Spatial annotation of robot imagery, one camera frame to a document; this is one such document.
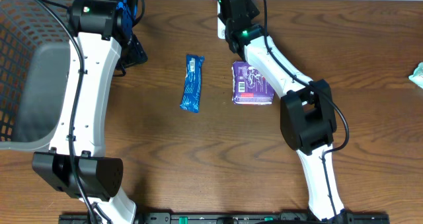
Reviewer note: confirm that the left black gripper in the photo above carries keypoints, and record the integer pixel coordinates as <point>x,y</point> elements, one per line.
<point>135,52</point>

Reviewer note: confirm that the blue snack bar wrapper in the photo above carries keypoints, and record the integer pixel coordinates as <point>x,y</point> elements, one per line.
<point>192,84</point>

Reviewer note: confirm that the red purple snack packet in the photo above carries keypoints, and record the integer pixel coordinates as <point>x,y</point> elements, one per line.
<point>249,85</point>

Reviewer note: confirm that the mint green snack packet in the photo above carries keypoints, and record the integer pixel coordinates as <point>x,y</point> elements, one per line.
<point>417,76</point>

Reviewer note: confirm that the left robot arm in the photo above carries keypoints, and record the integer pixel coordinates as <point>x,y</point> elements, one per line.
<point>101,40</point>

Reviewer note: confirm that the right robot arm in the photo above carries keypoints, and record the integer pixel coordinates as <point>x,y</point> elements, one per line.
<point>308,113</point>

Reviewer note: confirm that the white barcode scanner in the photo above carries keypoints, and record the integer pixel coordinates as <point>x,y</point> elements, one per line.
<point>220,24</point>

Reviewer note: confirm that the grey plastic mesh basket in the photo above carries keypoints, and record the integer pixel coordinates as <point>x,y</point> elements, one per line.
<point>34,60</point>

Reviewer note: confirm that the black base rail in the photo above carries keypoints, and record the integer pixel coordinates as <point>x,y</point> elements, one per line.
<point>345,217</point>

